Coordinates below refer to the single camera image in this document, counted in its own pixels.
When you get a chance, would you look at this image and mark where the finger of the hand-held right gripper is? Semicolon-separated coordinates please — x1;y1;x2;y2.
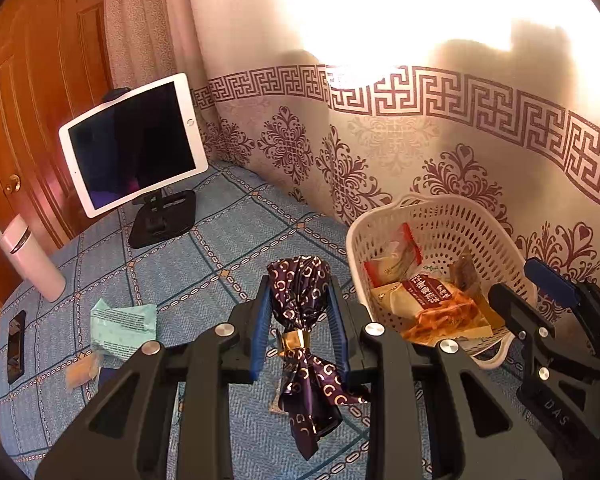
524;257;600;366
489;284;561;391

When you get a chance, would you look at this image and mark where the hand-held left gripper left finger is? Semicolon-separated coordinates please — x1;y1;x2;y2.
34;277;273;480

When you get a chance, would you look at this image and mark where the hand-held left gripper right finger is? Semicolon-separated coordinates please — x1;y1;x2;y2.
327;275;563;480

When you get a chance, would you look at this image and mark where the purple foil chocolate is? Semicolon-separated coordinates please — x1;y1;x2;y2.
266;256;371;461

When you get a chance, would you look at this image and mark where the red orange snack packet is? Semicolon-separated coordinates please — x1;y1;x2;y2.
364;222;425;288

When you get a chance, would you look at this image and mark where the brown cracker packet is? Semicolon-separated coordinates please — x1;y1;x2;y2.
370;275;493;346

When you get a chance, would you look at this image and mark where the white plastic basket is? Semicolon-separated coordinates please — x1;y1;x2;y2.
346;193;538;371

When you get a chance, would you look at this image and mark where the green snack packet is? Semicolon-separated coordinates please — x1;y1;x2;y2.
91;297;158;361

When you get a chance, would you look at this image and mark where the dark blue box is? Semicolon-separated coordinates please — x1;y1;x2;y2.
97;367;127;392

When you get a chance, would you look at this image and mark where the blue patterned tablecloth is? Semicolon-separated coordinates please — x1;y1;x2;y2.
0;160;546;480

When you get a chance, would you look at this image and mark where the black tablet stand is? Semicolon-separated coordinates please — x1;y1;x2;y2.
102;87;197;250

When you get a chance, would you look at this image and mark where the patterned curtain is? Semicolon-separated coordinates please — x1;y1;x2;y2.
102;0;600;321

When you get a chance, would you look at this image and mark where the white tablet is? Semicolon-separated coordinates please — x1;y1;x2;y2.
58;73;209;219

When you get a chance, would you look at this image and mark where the pink thermos bottle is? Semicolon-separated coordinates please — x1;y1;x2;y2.
0;214;67;303

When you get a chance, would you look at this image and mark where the black smartphone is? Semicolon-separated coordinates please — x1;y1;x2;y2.
6;310;27;385

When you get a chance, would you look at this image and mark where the wooden door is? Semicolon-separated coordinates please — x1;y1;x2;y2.
0;0;113;281

